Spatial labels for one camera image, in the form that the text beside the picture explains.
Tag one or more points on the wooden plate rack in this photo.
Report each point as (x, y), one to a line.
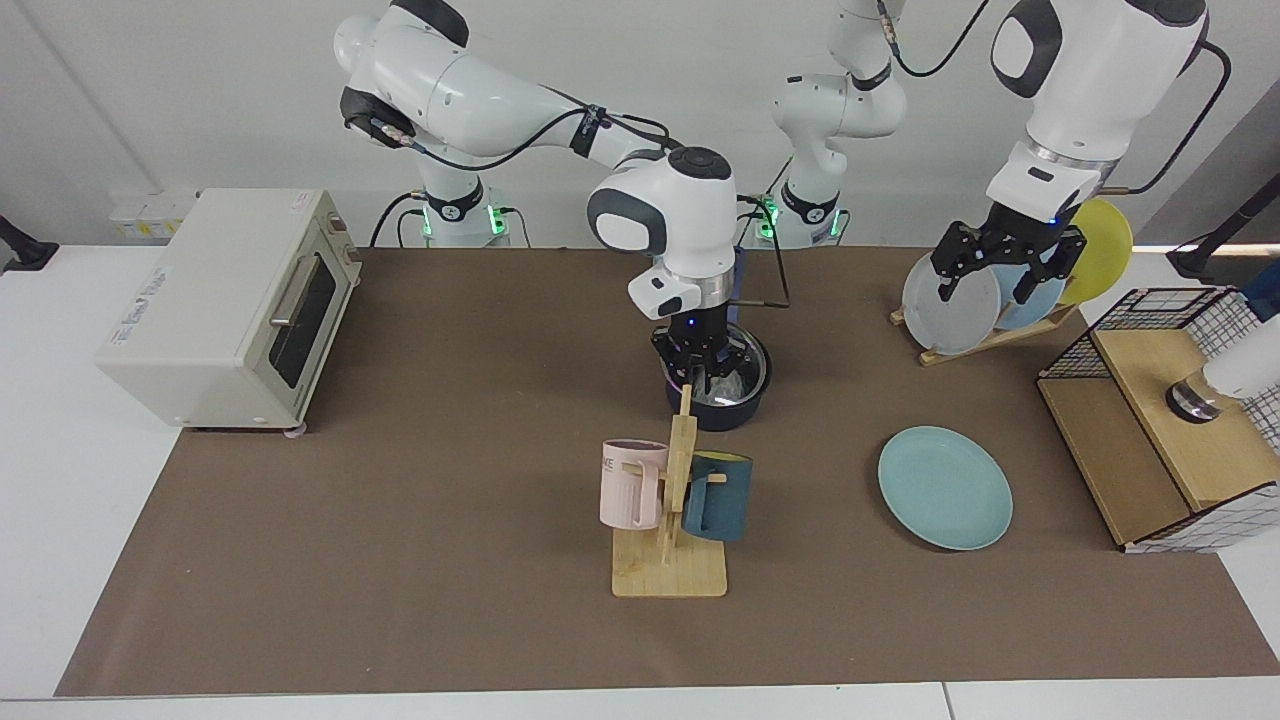
(985, 345)

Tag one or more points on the wooden cup stand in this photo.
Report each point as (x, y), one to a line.
(670, 575)

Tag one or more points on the brown table cloth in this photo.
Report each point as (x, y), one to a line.
(400, 620)

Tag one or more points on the pink cup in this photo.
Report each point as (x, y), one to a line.
(630, 490)

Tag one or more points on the pale toaster oven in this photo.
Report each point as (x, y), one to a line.
(200, 320)

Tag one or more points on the light blue plate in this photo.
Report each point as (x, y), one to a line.
(1000, 295)

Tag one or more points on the dark teal cup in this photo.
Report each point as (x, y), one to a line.
(725, 500)

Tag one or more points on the dark blue object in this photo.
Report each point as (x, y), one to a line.
(1268, 303)

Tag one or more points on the pale green plate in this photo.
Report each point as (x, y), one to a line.
(945, 490)

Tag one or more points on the black camera stand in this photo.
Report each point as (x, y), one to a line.
(1200, 258)
(25, 250)

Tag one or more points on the glass lid with blue knob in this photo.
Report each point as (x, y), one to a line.
(760, 365)

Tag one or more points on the white wall socket strip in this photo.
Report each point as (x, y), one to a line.
(150, 215)

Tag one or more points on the white vermicelli bundle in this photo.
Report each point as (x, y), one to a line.
(735, 388)

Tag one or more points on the grey plate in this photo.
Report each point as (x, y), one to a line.
(960, 325)

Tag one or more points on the white cylinder with silver end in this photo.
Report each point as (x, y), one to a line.
(1245, 368)

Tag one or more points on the yellow plate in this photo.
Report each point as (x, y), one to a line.
(1105, 250)

